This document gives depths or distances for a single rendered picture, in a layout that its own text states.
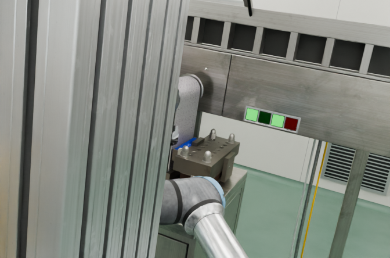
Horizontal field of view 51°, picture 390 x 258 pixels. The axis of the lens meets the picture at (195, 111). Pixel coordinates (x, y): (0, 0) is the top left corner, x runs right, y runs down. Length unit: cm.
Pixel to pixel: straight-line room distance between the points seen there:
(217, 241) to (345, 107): 100
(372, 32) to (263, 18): 45
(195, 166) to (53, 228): 132
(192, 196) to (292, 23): 100
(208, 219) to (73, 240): 71
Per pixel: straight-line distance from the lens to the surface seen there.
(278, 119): 185
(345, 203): 210
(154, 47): 41
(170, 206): 104
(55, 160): 30
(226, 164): 175
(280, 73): 183
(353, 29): 179
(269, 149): 437
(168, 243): 152
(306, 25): 181
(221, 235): 101
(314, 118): 183
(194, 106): 182
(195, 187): 108
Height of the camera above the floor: 160
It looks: 14 degrees down
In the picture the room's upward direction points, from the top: 9 degrees clockwise
